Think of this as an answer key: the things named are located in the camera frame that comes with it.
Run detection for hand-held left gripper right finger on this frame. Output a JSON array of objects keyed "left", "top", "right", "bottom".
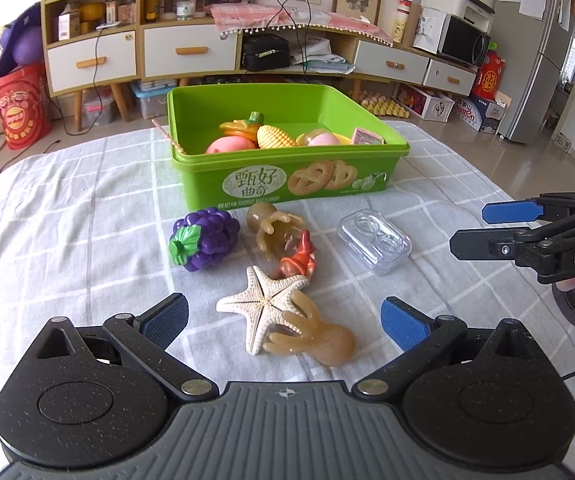
[{"left": 352, "top": 296, "right": 543, "bottom": 403}]

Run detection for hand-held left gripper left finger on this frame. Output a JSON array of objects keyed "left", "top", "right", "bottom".
[{"left": 34, "top": 292, "right": 220, "bottom": 403}]

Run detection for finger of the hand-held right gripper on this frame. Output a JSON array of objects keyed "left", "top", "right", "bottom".
[
  {"left": 450, "top": 227, "right": 567, "bottom": 272},
  {"left": 482, "top": 192, "right": 575, "bottom": 226}
]

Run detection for clear plastic case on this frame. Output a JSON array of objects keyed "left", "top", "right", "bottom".
[{"left": 337, "top": 210, "right": 413, "bottom": 276}]

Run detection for white starfish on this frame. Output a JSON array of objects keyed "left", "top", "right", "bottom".
[{"left": 216, "top": 266, "right": 312, "bottom": 357}]

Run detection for purple toy grapes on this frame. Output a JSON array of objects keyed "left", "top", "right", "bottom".
[{"left": 168, "top": 208, "right": 241, "bottom": 273}]

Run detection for red toy lobster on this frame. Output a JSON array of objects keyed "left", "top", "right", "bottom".
[{"left": 273, "top": 230, "right": 318, "bottom": 281}]

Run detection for green plastic box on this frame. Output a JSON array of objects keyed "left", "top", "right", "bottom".
[{"left": 166, "top": 85, "right": 411, "bottom": 213}]

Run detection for small pink box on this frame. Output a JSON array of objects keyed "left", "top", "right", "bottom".
[{"left": 351, "top": 126, "right": 385, "bottom": 147}]

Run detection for yellow toy pot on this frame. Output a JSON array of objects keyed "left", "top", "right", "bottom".
[{"left": 295, "top": 129, "right": 354, "bottom": 147}]

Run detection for orange toy pumpkin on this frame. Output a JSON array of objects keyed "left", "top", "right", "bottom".
[{"left": 218, "top": 111, "right": 268, "bottom": 142}]

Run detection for toy corn with green husk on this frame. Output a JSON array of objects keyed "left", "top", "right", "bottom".
[{"left": 257, "top": 125, "right": 299, "bottom": 150}]

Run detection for white blue carton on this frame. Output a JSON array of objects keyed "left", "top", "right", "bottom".
[{"left": 460, "top": 94, "right": 507, "bottom": 133}]

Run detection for grey checked blanket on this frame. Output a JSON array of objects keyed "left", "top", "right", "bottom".
[{"left": 0, "top": 119, "right": 575, "bottom": 461}]

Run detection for red gift box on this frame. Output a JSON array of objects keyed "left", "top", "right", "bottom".
[{"left": 471, "top": 55, "right": 507, "bottom": 102}]

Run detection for white printed box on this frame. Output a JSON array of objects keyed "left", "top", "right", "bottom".
[{"left": 396, "top": 84, "right": 455, "bottom": 122}]

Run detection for silver refrigerator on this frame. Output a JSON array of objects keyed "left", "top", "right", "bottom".
[{"left": 497, "top": 0, "right": 575, "bottom": 143}]

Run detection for yellow egg tray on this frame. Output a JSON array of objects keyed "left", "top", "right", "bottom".
[{"left": 357, "top": 89, "right": 411, "bottom": 120}]

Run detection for black microwave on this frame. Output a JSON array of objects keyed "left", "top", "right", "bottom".
[{"left": 437, "top": 14, "right": 492, "bottom": 67}]

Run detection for white paper sheet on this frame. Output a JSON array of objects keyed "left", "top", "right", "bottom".
[{"left": 414, "top": 12, "right": 448, "bottom": 53}]

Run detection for white printer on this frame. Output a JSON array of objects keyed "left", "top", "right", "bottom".
[{"left": 420, "top": 0, "right": 495, "bottom": 21}]

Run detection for clear bin with blue lid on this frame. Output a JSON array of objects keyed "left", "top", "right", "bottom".
[{"left": 131, "top": 80, "right": 169, "bottom": 120}]

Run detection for clear bin with pink contents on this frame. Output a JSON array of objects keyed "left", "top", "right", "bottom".
[{"left": 83, "top": 87, "right": 118, "bottom": 126}]

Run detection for light cloth pile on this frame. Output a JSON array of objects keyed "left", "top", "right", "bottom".
[{"left": 290, "top": 35, "right": 355, "bottom": 73}]

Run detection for red printed bin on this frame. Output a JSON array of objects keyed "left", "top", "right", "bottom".
[{"left": 0, "top": 62, "right": 53, "bottom": 151}]

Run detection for long low wooden cabinet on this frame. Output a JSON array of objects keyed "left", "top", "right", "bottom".
[{"left": 137, "top": 4, "right": 479, "bottom": 101}]

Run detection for tall wooden shelf cabinet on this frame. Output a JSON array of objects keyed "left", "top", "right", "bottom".
[{"left": 41, "top": 0, "right": 144, "bottom": 122}]

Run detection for black case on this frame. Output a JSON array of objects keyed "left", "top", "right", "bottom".
[{"left": 241, "top": 34, "right": 292, "bottom": 72}]

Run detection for purple plush toy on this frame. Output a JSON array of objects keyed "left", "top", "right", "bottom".
[{"left": 0, "top": 2, "right": 45, "bottom": 78}]

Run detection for pink checked cloth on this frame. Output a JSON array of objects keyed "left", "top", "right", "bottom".
[{"left": 206, "top": 2, "right": 394, "bottom": 46}]

